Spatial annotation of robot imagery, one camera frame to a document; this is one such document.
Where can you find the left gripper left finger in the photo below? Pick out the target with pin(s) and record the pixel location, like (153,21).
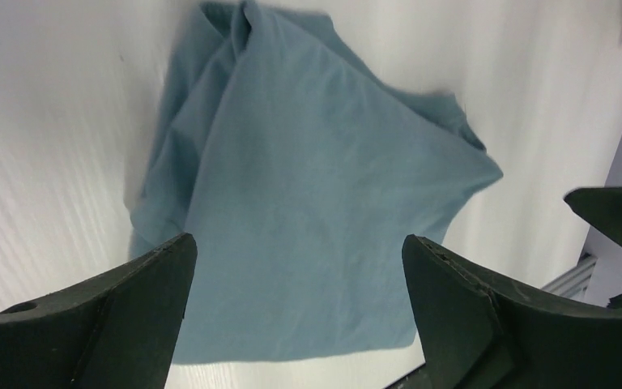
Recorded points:
(115,330)

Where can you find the aluminium frame rail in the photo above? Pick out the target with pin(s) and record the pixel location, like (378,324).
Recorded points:
(574,283)

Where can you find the blue-grey t-shirt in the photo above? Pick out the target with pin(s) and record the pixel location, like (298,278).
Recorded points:
(299,174)

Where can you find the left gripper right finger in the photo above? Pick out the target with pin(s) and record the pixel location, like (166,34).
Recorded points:
(481,329)

